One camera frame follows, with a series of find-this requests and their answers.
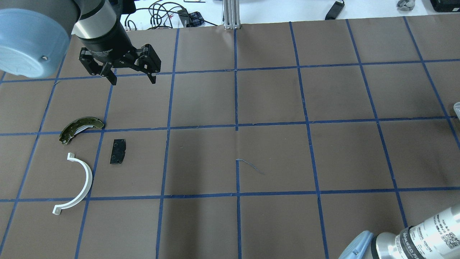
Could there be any white curved plastic bracket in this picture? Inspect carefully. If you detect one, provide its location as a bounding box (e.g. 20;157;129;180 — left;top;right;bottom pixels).
51;152;93;216

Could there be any black brake pad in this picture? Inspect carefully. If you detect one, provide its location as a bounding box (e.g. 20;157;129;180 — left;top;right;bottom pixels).
110;139;126;164

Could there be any aluminium frame post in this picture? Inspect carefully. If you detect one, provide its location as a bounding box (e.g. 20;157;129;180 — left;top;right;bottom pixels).
222;0;240;29

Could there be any green curved brake shoe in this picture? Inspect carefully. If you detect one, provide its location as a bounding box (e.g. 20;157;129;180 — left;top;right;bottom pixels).
59;116;105;145

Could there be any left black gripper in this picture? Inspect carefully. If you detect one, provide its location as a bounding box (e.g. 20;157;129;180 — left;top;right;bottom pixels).
78;27;161;86

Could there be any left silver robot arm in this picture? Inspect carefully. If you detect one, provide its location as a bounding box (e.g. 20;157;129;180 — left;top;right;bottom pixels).
0;0;161;85

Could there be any black power adapter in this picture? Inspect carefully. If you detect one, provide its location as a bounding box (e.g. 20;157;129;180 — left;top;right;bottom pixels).
324;0;345;20

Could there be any brown paper mat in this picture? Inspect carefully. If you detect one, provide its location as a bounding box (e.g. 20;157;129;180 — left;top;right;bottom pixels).
1;14;459;259

